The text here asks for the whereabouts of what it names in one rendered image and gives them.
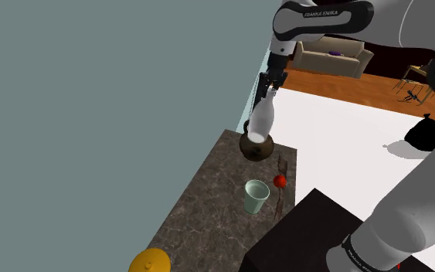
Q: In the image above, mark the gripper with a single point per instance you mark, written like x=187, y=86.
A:
x=277, y=64

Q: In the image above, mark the white bottle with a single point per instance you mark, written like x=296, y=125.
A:
x=262, y=116

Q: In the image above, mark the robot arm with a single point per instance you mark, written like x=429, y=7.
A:
x=409, y=211

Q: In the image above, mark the beige sofa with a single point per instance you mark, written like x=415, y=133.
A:
x=330, y=62

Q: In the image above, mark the brown long stick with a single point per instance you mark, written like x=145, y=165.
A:
x=282, y=165

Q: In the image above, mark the red ball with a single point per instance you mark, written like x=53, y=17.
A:
x=279, y=181

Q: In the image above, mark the pale green cup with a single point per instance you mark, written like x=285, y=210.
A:
x=254, y=201

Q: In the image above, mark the yellow chair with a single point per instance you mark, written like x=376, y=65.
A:
x=415, y=71

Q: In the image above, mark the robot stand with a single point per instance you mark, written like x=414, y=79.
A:
x=303, y=233

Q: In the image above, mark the black rubbish bag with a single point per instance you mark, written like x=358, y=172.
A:
x=425, y=135

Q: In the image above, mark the yellow round lid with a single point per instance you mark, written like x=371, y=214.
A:
x=150, y=260

